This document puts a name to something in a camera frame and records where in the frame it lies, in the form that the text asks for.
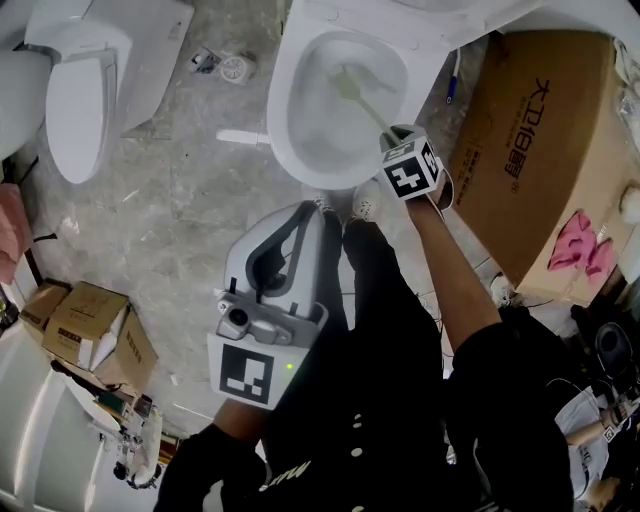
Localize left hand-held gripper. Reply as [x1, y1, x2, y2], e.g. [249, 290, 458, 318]
[206, 202, 331, 412]

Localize white toilet with closed lid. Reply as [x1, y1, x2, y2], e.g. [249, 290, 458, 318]
[22, 0, 196, 186]

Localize white sneaker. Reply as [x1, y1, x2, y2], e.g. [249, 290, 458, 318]
[488, 272, 517, 307]

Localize grey metal floor fitting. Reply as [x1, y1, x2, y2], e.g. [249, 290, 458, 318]
[188, 46, 222, 76]

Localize large printed cardboard box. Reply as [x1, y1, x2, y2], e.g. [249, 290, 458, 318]
[446, 29, 640, 307]

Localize open cardboard box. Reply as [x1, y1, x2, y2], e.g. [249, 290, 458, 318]
[41, 280, 160, 397]

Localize chrome fitting with black wheels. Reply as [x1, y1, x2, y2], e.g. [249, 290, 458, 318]
[111, 424, 165, 491]

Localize small cardboard box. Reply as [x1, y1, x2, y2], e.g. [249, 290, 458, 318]
[18, 281, 72, 347]

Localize person's black jacket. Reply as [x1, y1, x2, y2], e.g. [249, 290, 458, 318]
[155, 304, 576, 512]

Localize person's right forearm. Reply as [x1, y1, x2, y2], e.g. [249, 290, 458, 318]
[405, 195, 503, 357]

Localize round white drain cover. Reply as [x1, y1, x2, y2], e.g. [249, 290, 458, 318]
[219, 51, 257, 87]

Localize white ceramic toilet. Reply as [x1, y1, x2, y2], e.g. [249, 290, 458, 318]
[0, 47, 54, 162]

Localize person's right white shoe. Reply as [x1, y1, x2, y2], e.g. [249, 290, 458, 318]
[351, 178, 382, 222]

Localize black round device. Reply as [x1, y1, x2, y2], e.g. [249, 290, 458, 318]
[593, 321, 635, 372]

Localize person's left forearm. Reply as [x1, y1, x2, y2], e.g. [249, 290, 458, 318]
[212, 398, 277, 444]

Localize blue and white tube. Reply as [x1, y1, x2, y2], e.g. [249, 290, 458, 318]
[445, 47, 462, 107]

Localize white ceramic fixture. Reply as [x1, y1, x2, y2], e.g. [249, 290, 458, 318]
[0, 319, 166, 512]

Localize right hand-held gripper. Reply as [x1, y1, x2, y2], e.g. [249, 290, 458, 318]
[378, 123, 457, 221]

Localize white toilet bowl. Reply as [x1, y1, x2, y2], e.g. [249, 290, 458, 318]
[266, 0, 556, 191]

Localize clear plastic wrap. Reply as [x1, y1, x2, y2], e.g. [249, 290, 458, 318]
[610, 37, 640, 147]

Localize pink cloth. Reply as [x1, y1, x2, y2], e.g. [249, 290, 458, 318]
[0, 182, 35, 287]
[546, 209, 615, 282]

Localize pale green toilet brush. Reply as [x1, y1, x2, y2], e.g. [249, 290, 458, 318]
[327, 63, 401, 142]

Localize white strip on floor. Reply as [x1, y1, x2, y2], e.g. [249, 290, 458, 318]
[215, 128, 272, 147]

